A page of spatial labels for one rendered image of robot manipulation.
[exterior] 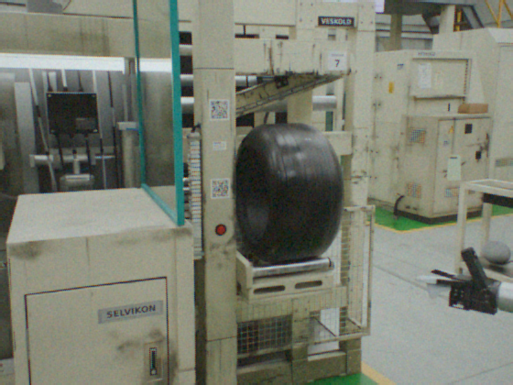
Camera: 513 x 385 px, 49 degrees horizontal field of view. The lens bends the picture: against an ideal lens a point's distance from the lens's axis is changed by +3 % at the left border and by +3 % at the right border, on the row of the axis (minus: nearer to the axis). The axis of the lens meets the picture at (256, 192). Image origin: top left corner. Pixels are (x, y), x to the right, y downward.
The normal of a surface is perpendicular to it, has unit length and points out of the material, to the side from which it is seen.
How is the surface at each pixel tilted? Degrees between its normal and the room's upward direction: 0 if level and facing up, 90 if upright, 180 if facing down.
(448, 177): 91
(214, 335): 90
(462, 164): 90
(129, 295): 90
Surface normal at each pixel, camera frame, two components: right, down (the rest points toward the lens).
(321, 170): 0.31, -0.26
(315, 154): 0.26, -0.50
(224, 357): 0.35, 0.18
